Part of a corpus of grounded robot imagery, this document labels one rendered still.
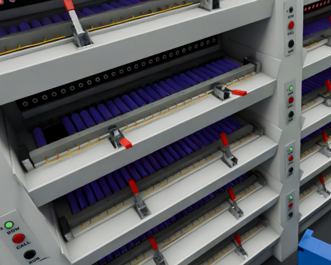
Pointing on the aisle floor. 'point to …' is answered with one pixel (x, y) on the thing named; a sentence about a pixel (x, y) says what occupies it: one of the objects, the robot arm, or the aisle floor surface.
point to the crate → (317, 251)
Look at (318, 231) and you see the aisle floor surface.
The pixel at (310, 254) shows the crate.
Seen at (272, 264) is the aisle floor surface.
